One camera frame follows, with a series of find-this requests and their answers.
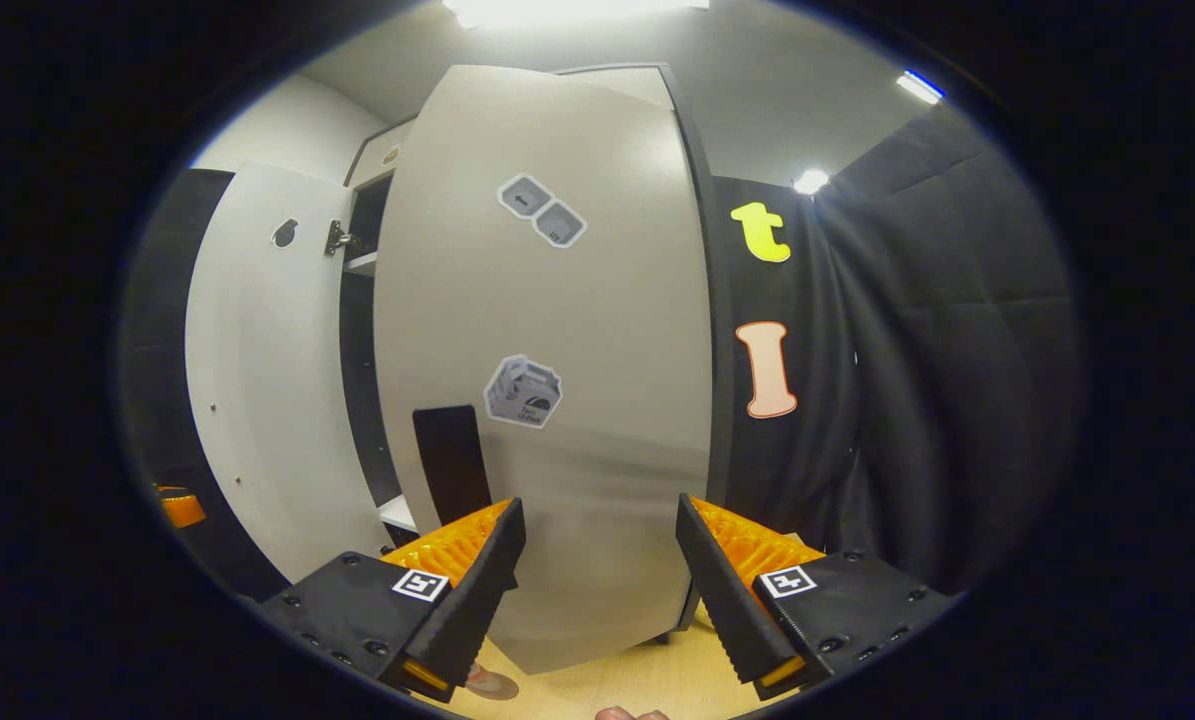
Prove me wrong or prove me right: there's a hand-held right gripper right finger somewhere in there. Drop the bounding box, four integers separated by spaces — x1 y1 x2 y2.
675 493 958 703

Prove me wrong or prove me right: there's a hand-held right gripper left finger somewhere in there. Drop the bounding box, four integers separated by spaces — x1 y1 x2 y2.
260 497 528 704

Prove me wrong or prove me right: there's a white cabinet door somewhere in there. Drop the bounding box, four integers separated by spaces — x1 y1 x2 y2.
372 65 715 676
185 162 398 586

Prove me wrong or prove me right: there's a white and grey cabinet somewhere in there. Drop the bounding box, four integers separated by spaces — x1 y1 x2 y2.
337 62 740 643

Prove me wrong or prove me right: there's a black backdrop cloth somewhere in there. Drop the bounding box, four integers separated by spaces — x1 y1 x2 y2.
117 100 1088 601

